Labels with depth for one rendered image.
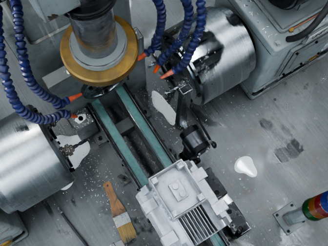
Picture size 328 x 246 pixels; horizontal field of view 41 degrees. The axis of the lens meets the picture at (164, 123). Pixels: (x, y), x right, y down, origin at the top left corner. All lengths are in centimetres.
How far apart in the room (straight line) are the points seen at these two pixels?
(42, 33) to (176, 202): 57
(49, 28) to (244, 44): 53
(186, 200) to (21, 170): 42
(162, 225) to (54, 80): 48
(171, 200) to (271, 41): 51
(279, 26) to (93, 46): 57
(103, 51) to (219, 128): 67
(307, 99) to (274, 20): 43
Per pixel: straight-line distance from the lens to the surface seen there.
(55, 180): 119
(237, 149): 150
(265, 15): 130
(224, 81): 126
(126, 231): 143
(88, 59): 99
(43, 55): 131
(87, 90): 131
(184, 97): 108
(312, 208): 121
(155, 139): 136
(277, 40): 126
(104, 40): 93
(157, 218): 117
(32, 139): 115
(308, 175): 154
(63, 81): 121
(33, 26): 120
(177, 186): 111
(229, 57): 124
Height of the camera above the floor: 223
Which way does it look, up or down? 72 degrees down
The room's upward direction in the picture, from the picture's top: 3 degrees clockwise
